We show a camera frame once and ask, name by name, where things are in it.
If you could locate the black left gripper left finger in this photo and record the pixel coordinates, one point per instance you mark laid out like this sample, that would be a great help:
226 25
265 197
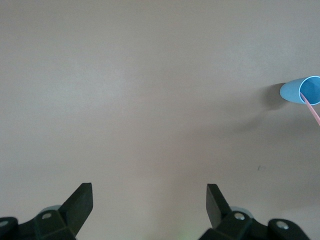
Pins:
75 207

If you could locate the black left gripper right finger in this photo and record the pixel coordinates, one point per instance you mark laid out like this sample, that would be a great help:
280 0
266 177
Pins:
217 210

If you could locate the pink chopstick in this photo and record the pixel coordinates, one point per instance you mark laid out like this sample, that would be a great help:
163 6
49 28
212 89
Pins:
312 110

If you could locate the blue plastic cup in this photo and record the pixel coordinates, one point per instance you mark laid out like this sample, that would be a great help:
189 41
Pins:
290 91

